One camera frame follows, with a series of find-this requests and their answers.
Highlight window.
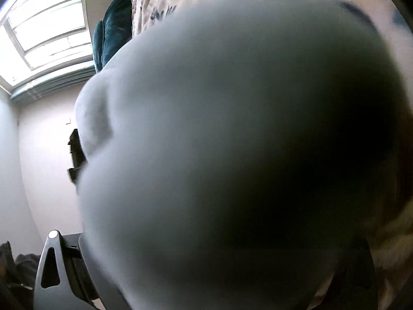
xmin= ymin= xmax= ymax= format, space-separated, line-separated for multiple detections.
xmin=0 ymin=0 xmax=95 ymax=88

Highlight animal print blanket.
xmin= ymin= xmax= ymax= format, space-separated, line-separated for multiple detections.
xmin=131 ymin=0 xmax=413 ymax=310

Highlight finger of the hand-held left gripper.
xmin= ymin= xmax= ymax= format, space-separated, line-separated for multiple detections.
xmin=67 ymin=128 xmax=88 ymax=186

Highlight teal cushion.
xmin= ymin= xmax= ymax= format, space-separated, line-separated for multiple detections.
xmin=92 ymin=0 xmax=135 ymax=75

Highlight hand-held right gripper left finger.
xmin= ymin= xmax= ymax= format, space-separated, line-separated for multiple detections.
xmin=34 ymin=229 xmax=104 ymax=310

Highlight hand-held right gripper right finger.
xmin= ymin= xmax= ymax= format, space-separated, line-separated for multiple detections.
xmin=332 ymin=239 xmax=380 ymax=301

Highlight grey window ledge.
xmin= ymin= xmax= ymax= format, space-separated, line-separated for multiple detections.
xmin=9 ymin=65 xmax=98 ymax=104

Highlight dark cloth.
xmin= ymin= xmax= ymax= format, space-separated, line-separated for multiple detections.
xmin=0 ymin=241 xmax=41 ymax=310

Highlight light grey-blue pants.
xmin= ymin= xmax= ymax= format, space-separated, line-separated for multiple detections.
xmin=74 ymin=0 xmax=411 ymax=310

